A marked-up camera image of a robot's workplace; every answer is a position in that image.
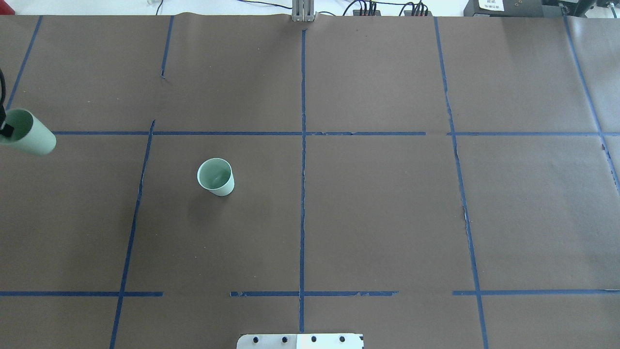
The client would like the green cup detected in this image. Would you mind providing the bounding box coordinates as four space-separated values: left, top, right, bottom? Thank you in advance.
0 109 56 156
196 158 235 197

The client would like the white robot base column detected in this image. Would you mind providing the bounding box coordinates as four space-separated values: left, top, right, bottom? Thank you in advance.
236 333 365 349

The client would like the black box device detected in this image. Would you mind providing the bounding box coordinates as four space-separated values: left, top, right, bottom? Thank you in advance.
464 0 577 18

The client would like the black power strip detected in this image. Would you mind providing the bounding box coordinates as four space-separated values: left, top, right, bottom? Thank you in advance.
353 6 381 17

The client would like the green cup on table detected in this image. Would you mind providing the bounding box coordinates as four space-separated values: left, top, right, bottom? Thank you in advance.
196 158 235 197

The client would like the aluminium frame post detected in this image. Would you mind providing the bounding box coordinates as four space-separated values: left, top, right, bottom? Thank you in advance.
292 0 317 22

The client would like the brown paper table mat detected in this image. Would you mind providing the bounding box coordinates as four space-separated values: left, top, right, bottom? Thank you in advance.
1 13 619 349

